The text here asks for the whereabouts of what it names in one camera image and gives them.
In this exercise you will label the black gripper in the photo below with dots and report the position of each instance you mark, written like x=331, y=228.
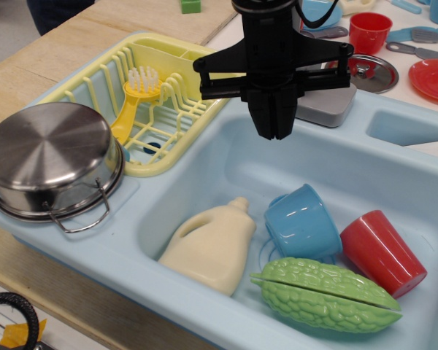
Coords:
x=273, y=56

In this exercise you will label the grey toy faucet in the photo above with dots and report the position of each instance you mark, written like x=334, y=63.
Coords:
x=328, y=108

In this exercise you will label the grey toy spoon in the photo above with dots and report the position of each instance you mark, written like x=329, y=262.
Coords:
x=326, y=33

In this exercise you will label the steel pot lid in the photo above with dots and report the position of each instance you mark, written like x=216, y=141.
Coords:
x=372, y=74

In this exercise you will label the blue plastic plate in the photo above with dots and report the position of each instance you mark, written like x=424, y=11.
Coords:
x=316, y=9

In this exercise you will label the yellow dish drying rack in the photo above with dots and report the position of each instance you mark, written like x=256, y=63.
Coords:
x=164, y=129

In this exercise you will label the blue plastic cup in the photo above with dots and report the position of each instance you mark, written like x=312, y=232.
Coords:
x=300, y=225

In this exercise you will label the green toy block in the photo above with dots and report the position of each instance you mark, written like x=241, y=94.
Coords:
x=190, y=6

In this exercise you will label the yellow dish brush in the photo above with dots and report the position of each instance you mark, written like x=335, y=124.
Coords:
x=143, y=85

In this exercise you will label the blue toy utensil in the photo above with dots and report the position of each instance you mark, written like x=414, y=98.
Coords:
x=405, y=34

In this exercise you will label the cream toy detergent bottle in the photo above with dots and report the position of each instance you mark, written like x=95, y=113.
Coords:
x=212, y=246

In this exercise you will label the grey toy knife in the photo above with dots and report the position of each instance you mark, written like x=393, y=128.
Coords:
x=411, y=50

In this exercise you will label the red plastic plate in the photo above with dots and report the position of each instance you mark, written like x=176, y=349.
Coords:
x=423, y=77

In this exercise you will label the grey toy spatula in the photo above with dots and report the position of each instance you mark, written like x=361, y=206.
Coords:
x=424, y=36

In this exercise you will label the red plastic cup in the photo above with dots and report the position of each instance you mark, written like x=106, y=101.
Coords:
x=374, y=246

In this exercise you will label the wooden board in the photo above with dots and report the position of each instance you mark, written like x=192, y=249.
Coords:
x=163, y=17

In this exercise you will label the green toy bitter gourd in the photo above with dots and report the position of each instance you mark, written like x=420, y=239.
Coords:
x=326, y=296

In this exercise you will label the stainless steel pot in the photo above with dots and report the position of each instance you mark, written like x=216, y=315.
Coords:
x=57, y=160

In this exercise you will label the yellow tape piece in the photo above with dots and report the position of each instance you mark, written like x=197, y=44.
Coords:
x=16, y=335

